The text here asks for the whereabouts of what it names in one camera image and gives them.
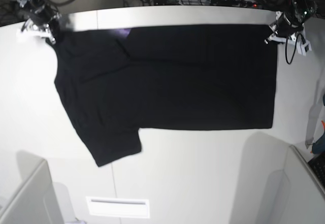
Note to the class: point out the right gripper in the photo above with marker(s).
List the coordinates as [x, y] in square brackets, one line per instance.
[44, 16]

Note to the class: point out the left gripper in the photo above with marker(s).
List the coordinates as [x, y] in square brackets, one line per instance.
[282, 28]

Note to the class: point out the black T-shirt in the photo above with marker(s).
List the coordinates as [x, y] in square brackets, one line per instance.
[112, 83]

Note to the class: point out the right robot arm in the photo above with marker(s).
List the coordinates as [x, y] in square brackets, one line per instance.
[33, 4]

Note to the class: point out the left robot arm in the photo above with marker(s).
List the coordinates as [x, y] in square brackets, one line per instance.
[298, 12]

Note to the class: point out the black power strip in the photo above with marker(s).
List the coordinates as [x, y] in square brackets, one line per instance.
[234, 3]

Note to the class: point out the blue orange tool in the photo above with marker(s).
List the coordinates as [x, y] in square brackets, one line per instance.
[319, 145]

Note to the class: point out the black keyboard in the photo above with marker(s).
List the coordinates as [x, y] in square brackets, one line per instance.
[317, 165]

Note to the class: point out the white divider panel right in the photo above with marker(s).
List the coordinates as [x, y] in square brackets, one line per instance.
[297, 194]

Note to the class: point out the white divider panel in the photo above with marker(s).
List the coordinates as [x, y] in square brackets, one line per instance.
[297, 194]
[34, 201]

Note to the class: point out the white divider panel left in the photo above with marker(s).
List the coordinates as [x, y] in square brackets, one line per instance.
[34, 201]

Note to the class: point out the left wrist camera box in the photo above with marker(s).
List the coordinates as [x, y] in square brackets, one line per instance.
[303, 47]

